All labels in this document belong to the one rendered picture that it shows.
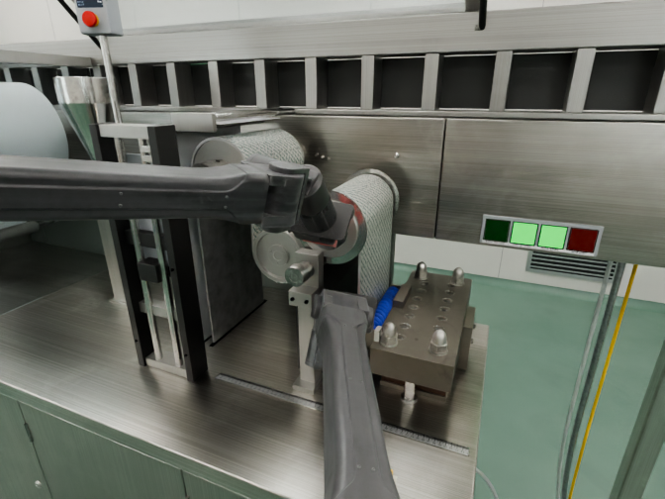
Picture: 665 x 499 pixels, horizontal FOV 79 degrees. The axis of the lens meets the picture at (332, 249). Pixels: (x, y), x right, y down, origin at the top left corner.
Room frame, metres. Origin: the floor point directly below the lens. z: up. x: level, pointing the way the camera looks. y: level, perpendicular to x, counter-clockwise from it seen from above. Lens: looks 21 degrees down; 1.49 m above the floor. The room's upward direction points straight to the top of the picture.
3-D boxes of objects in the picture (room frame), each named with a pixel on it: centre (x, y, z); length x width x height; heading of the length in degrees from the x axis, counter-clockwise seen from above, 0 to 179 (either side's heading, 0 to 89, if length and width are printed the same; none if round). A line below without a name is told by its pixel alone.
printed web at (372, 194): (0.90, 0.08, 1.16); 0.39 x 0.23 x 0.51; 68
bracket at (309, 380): (0.71, 0.05, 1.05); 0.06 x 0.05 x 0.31; 158
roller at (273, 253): (0.90, 0.07, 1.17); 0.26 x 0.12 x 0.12; 158
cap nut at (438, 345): (0.65, -0.20, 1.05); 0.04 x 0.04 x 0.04
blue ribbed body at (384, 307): (0.82, -0.12, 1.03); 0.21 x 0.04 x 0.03; 158
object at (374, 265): (0.83, -0.10, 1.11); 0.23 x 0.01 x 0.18; 157
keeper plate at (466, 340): (0.80, -0.31, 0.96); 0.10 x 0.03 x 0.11; 158
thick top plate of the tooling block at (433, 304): (0.82, -0.22, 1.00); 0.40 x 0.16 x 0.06; 158
